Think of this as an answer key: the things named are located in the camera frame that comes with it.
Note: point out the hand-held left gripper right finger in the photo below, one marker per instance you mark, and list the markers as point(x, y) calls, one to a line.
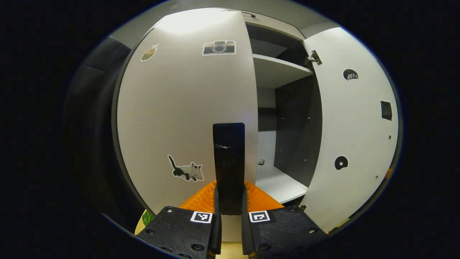
point(245, 233)

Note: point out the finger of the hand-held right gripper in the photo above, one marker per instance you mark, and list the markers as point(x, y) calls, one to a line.
point(389, 172)

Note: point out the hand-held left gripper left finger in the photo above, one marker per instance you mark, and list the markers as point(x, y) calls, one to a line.
point(216, 230)

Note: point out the grey cabinet door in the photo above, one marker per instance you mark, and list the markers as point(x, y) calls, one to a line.
point(352, 126)
point(179, 108)

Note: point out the watermelon pattern item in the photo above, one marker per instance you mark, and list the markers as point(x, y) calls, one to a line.
point(147, 218)

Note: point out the black backdrop cloth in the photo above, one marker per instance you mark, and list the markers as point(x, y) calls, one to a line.
point(93, 144)

